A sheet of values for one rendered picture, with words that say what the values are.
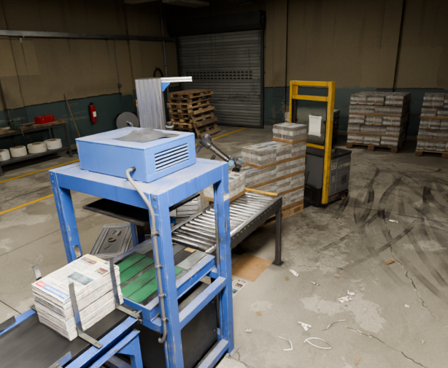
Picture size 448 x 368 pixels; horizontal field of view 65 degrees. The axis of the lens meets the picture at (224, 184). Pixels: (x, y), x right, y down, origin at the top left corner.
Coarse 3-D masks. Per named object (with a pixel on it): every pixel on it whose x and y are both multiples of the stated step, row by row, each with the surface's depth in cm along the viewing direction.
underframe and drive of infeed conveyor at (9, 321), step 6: (12, 318) 201; (0, 324) 195; (6, 324) 198; (0, 330) 196; (132, 342) 205; (120, 348) 197; (126, 348) 201; (132, 348) 206; (66, 354) 173; (132, 354) 206; (60, 360) 170; (66, 360) 174; (54, 366) 168; (60, 366) 171
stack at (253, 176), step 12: (228, 168) 468; (252, 168) 463; (276, 168) 473; (288, 168) 489; (252, 180) 451; (264, 180) 465; (288, 180) 494; (252, 192) 456; (276, 192) 484; (288, 216) 514
